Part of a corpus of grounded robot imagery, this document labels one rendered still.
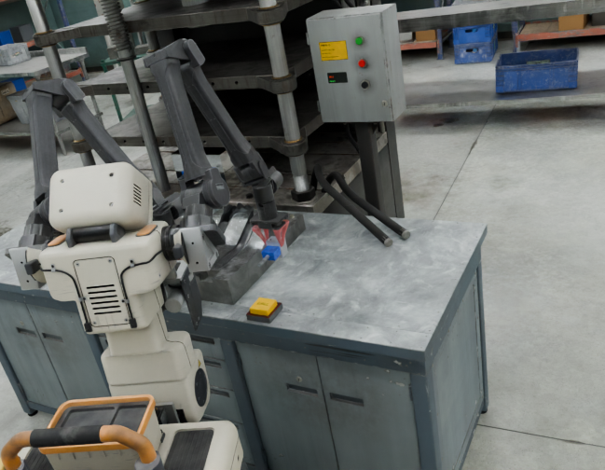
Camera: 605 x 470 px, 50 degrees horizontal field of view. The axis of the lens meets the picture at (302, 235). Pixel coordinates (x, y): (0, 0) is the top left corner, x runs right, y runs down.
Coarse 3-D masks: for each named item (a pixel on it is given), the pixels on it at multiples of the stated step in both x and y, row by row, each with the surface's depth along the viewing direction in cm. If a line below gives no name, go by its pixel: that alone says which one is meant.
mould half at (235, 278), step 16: (240, 224) 220; (304, 224) 234; (256, 240) 213; (288, 240) 225; (240, 256) 207; (256, 256) 207; (224, 272) 198; (240, 272) 199; (256, 272) 208; (208, 288) 199; (224, 288) 196; (240, 288) 200
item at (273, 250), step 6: (270, 240) 197; (276, 240) 196; (270, 246) 196; (276, 246) 195; (282, 246) 196; (264, 252) 193; (270, 252) 193; (276, 252) 194; (282, 252) 196; (264, 258) 191; (270, 258) 194; (276, 258) 194; (258, 264) 189
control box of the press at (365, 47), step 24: (312, 24) 236; (336, 24) 232; (360, 24) 228; (384, 24) 226; (312, 48) 241; (336, 48) 236; (360, 48) 232; (384, 48) 229; (336, 72) 241; (360, 72) 236; (384, 72) 232; (336, 96) 246; (360, 96) 241; (384, 96) 237; (336, 120) 251; (360, 120) 246; (384, 120) 241; (360, 144) 257
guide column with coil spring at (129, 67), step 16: (112, 0) 260; (112, 16) 262; (112, 32) 266; (128, 48) 270; (128, 64) 271; (128, 80) 275; (144, 112) 281; (144, 128) 284; (144, 144) 289; (160, 160) 292; (160, 176) 295
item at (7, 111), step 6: (0, 84) 730; (6, 84) 721; (12, 84) 728; (0, 90) 716; (6, 90) 722; (12, 90) 728; (0, 96) 717; (0, 102) 717; (6, 102) 723; (0, 108) 717; (6, 108) 723; (12, 108) 730; (0, 114) 717; (6, 114) 723; (12, 114) 730; (0, 120) 718; (6, 120) 724
